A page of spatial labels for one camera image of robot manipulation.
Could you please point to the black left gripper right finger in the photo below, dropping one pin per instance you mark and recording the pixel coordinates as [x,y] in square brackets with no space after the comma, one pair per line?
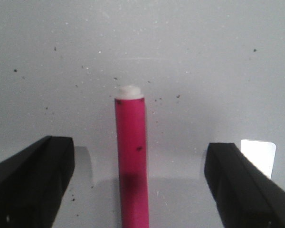
[244,196]

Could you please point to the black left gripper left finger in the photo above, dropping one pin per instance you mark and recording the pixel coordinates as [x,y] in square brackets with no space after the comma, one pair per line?
[34,181]

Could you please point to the magenta red pen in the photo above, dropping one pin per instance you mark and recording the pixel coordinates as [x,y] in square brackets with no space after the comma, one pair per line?
[132,156]

